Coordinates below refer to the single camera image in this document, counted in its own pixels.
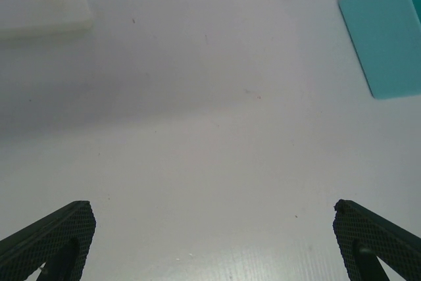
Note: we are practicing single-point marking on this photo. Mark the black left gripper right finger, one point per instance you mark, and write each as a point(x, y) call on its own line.
point(366, 239)

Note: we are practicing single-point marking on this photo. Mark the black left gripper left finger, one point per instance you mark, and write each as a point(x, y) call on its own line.
point(57, 245)

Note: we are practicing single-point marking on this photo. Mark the teal plastic bin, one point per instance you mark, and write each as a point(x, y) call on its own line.
point(386, 38)

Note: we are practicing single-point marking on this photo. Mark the white four-peg fixture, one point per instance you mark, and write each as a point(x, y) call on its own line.
point(28, 18)

